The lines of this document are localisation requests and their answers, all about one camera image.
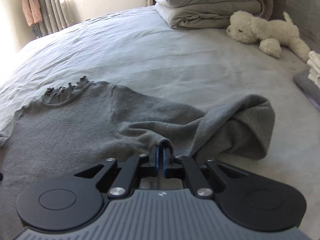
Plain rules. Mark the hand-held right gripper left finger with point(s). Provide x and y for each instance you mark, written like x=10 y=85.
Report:
x=157 y=161

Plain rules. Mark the white plush dog toy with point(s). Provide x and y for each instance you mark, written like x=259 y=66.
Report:
x=262 y=30

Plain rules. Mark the grey knit sweater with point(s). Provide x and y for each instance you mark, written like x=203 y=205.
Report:
x=87 y=125

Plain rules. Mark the folded grey duvet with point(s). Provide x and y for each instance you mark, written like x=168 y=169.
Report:
x=200 y=10

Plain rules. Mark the pink hanging towel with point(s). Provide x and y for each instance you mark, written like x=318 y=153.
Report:
x=31 y=7

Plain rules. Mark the grey star curtain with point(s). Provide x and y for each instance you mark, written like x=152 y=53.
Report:
x=52 y=10

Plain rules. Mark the grey folded garment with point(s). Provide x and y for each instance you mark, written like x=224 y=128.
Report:
x=306 y=85

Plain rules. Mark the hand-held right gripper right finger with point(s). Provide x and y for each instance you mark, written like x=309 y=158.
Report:
x=165 y=161

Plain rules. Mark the grey quilted headboard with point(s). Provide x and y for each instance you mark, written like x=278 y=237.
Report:
x=302 y=2

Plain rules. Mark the dark clothes stand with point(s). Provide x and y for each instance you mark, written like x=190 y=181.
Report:
x=36 y=31

